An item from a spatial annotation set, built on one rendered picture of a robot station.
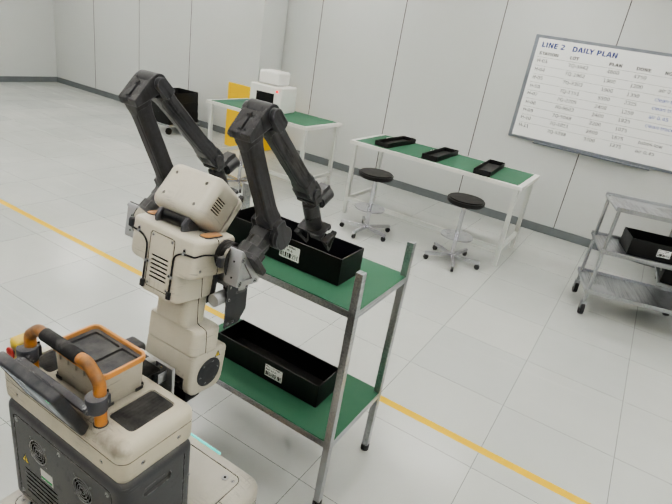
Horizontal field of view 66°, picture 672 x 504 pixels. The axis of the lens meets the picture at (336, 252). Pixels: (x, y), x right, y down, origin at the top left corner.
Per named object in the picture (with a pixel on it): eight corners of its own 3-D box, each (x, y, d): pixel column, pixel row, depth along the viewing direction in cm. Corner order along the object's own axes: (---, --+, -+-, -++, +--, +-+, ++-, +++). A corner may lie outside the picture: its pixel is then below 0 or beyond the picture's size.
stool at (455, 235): (422, 246, 513) (437, 186, 488) (475, 257, 509) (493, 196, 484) (422, 266, 467) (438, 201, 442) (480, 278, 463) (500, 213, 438)
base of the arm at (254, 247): (223, 246, 151) (254, 260, 146) (239, 226, 155) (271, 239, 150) (233, 262, 158) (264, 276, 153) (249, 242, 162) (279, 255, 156)
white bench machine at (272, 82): (264, 105, 651) (268, 67, 633) (294, 113, 636) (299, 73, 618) (247, 107, 620) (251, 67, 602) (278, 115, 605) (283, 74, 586)
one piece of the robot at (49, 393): (102, 456, 135) (63, 413, 119) (24, 394, 150) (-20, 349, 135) (135, 421, 141) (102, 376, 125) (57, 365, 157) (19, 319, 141)
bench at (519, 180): (370, 199, 630) (382, 133, 598) (517, 248, 551) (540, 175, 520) (338, 212, 569) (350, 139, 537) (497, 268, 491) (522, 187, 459)
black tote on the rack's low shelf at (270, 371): (216, 352, 247) (218, 332, 242) (241, 338, 261) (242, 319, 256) (315, 408, 222) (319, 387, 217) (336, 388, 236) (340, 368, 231)
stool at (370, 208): (354, 219, 555) (364, 162, 530) (398, 235, 532) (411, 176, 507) (329, 230, 514) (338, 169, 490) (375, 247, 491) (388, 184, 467)
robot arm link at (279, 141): (237, 110, 137) (269, 119, 132) (249, 94, 138) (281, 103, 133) (293, 198, 173) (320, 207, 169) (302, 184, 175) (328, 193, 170)
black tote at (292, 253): (225, 238, 221) (227, 213, 217) (251, 228, 235) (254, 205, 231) (337, 286, 196) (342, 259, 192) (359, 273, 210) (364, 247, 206)
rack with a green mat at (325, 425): (230, 368, 293) (247, 181, 250) (369, 447, 254) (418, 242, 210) (166, 409, 256) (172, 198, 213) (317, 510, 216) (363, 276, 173)
